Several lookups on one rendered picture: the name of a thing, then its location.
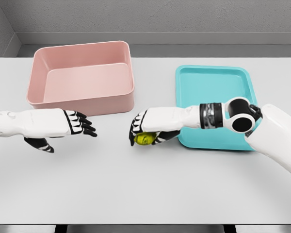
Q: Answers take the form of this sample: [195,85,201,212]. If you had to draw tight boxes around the pink basket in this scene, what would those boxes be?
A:
[26,40,136,117]

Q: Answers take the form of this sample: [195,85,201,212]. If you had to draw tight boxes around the yellow-green tennis ball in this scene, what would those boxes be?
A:
[134,132,157,147]

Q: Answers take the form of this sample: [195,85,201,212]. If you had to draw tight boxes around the blue tray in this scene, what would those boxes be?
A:
[175,65,259,152]

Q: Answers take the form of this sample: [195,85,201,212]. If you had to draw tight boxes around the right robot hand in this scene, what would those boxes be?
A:
[129,107,181,147]

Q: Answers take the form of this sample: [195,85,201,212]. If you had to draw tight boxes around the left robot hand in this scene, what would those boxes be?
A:
[23,108,98,153]

